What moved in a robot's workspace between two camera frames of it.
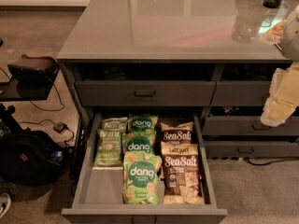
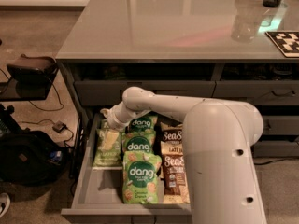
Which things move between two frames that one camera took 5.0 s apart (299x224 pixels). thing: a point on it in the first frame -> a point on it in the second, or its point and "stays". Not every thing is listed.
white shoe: x=5 y=204 stays
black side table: x=9 y=125 stays
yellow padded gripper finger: x=283 y=97 -> x=110 y=138
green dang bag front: x=140 y=171 stays
